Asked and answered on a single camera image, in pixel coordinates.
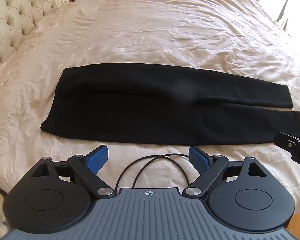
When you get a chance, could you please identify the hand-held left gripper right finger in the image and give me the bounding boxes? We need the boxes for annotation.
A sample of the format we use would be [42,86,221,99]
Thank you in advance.
[185,146,271,197]

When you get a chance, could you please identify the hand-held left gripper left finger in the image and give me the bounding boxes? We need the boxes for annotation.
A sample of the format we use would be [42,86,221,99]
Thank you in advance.
[30,145,116,197]

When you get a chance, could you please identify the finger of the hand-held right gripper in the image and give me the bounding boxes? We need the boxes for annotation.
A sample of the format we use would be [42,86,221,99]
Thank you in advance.
[274,131,296,153]

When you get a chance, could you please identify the black pants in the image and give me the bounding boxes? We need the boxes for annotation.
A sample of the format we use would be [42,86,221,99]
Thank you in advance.
[40,64,300,146]

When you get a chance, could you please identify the cream embroidered bedspread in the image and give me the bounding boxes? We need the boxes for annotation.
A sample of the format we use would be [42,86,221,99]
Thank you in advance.
[0,0,300,207]

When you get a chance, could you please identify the pale curtain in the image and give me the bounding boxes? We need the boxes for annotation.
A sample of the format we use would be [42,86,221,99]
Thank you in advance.
[275,0,300,23]

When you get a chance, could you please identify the cream tufted headboard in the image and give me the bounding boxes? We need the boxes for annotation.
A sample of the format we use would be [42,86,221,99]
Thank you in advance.
[0,0,68,68]

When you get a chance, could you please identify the black cable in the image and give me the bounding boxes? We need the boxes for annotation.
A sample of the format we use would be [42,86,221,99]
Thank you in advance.
[117,154,191,191]

